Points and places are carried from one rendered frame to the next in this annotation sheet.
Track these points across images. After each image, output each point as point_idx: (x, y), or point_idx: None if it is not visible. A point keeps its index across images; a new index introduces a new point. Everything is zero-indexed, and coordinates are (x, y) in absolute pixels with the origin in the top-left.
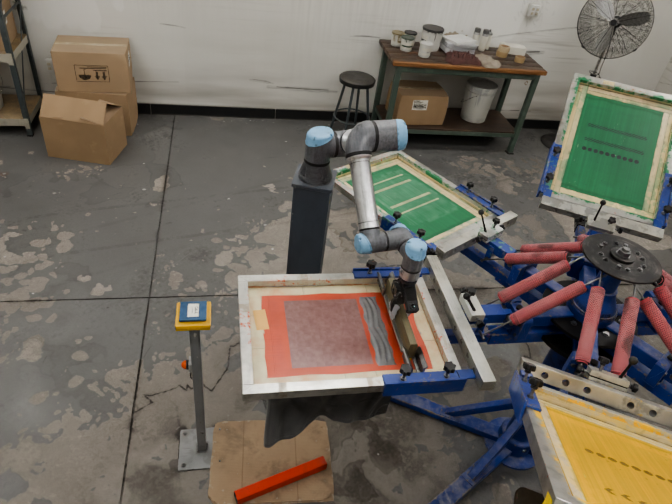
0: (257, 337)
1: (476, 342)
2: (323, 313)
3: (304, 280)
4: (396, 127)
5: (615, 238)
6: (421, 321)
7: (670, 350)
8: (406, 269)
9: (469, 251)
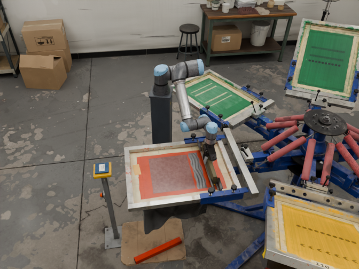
0: (135, 179)
1: (249, 173)
2: (169, 163)
3: (158, 147)
4: (197, 64)
5: (322, 111)
6: (221, 164)
7: (352, 169)
8: (208, 138)
9: (248, 123)
